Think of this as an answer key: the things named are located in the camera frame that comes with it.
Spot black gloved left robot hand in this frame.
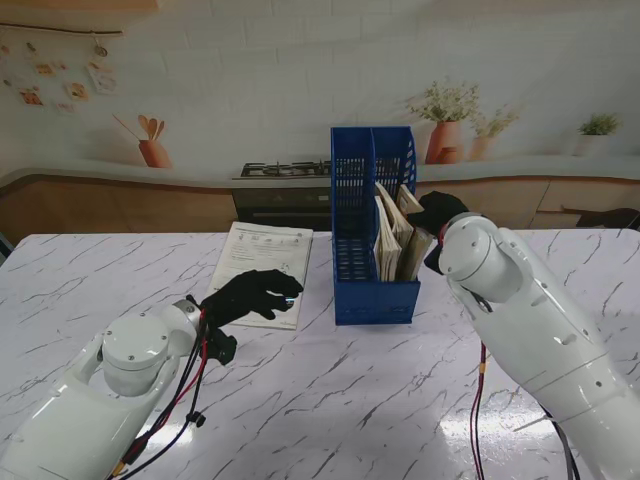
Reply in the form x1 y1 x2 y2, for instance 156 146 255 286
199 268 305 329

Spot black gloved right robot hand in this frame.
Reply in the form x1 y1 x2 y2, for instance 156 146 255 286
407 190 471 241

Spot arm red black cables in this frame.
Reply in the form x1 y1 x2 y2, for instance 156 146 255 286
112 309 210 480
469 344 581 480

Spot left arm red black cables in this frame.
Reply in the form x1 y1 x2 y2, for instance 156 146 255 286
112 309 210 480

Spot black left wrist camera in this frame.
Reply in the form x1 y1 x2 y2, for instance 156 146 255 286
206 331 238 367

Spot yellow and white cover book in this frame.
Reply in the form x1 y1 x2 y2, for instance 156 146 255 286
374 180 416 251

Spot right arm red black cables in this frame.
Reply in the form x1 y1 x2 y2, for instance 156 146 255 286
469 344 581 480

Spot beige cover book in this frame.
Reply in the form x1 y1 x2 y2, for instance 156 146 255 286
397 183 434 282

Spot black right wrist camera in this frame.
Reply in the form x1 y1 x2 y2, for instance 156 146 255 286
423 243 445 276

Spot hanging white note card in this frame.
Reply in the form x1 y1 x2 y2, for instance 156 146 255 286
87 62 119 95

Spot blue plastic file holder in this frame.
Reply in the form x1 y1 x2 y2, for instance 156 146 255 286
330 125 422 327

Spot gas hob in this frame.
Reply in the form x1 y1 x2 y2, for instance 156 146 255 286
238 159 334 180

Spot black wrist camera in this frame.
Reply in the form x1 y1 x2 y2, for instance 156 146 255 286
423 243 445 276
206 331 238 367

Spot wooden hanging rail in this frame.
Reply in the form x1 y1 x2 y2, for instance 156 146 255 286
0 22 124 37

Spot white printed worksheet booklet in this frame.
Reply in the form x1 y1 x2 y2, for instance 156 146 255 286
205 221 315 332

